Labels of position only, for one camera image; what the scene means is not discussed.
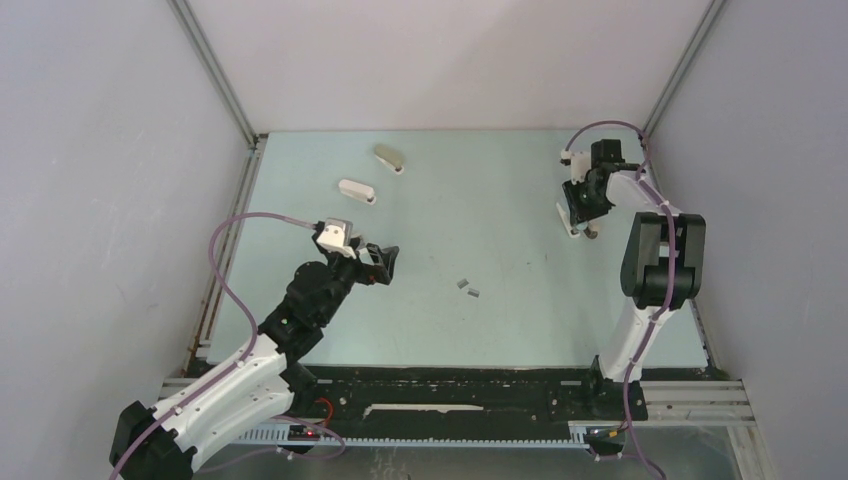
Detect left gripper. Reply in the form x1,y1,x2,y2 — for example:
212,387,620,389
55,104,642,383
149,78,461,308
316,238,396,325

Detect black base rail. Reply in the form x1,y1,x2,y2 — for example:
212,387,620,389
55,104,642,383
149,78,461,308
254,361,651,444

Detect light blue stapler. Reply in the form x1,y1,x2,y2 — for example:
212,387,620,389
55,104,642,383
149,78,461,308
555,202,581,238

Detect right aluminium frame post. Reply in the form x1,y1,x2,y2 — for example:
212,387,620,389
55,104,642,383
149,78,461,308
643,0,728,137

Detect left aluminium frame post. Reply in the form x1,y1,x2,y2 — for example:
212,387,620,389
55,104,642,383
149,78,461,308
167,0,259,148

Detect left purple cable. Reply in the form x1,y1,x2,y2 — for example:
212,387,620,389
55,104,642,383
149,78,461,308
109,211,349,480

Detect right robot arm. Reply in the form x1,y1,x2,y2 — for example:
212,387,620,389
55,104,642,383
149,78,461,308
556,139,706,418

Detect beige brown stapler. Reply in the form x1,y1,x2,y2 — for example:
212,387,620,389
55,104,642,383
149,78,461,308
583,226,599,240

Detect olive green stapler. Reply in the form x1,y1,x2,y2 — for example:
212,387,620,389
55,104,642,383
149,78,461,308
373,144,406,175

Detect white stapler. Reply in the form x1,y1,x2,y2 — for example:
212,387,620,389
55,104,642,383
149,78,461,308
338,179,376,205

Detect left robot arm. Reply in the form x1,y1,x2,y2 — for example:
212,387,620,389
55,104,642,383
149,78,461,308
109,244,400,479

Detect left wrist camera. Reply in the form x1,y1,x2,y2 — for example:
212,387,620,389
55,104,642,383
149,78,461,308
313,218,358,259

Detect aluminium frame post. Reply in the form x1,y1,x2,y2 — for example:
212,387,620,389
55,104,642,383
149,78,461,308
643,0,728,137
167,0,259,148

